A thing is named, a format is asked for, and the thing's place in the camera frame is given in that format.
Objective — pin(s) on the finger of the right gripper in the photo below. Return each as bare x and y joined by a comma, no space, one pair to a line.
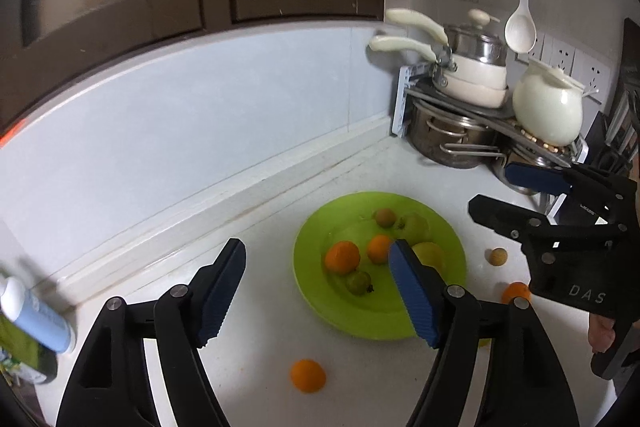
605,195
510,216

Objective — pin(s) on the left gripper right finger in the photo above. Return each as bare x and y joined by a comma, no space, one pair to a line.
525,384

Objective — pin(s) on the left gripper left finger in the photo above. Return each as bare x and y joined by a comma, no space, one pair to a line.
110,384

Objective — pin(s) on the small brown fruit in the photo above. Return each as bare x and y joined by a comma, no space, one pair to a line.
385,217
498,256

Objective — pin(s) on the green apple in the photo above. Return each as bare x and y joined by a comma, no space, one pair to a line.
412,228

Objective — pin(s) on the small orange mandarin top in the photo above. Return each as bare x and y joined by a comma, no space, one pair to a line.
308,376

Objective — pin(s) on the person right hand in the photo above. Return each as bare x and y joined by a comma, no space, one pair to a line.
601,334

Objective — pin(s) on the black knife block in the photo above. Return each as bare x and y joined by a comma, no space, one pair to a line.
613,157

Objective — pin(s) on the steel pot under rack right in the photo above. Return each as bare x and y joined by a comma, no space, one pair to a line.
528,173

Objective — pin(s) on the steel pot under rack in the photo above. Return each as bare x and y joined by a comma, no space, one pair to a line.
451,139
528,173

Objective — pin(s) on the green dish soap bottle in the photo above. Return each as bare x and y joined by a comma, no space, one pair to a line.
24,358

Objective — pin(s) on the white blue pump bottle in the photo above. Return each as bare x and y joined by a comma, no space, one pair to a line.
34,317

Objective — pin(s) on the white ceramic teapot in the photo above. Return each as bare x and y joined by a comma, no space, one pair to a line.
547,103

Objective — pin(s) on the steel pot under rack left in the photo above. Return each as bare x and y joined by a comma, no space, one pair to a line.
451,139

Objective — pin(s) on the brown wooden cutting board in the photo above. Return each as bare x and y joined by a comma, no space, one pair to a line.
630,59

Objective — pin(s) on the cream saucepan lower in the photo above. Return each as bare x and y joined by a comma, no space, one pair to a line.
459,77

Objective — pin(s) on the cream saucepan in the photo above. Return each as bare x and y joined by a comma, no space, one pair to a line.
459,77
412,18

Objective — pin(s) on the cream saucepan upper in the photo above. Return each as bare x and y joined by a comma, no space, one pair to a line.
412,18

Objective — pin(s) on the white plastic ladle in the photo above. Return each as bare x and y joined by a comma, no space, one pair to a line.
520,31

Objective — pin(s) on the white grey pot rack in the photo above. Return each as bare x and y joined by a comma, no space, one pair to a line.
415,81

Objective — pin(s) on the green plate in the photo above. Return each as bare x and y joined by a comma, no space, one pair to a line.
380,314

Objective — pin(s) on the steel pot with lid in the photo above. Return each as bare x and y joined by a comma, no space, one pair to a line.
472,40

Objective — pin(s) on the white wall power socket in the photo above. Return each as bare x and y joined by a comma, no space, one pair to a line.
595,75

